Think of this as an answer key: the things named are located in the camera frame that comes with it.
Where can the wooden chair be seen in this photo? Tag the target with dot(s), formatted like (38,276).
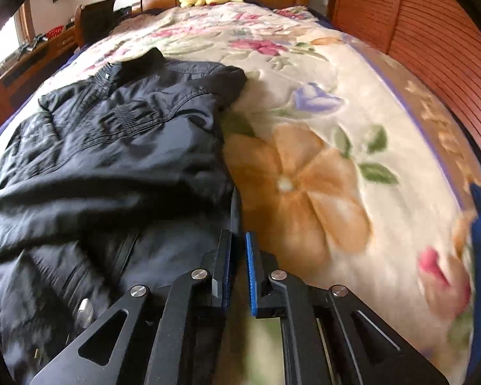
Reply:
(96,18)

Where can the black jacket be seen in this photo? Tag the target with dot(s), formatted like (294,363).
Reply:
(116,144)

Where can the wooden desk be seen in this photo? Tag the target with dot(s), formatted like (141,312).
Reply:
(28,66)

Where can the wooden louvred wardrobe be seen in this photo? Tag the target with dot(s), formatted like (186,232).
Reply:
(425,36)

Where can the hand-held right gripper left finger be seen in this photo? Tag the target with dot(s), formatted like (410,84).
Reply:
(224,272)

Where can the window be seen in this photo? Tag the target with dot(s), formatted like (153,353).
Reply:
(24,28)

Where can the red basket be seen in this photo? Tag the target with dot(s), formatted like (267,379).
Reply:
(55,31)

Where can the floral blanket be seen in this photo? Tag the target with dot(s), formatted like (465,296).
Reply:
(316,148)

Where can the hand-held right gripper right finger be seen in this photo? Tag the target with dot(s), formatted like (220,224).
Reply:
(251,276)

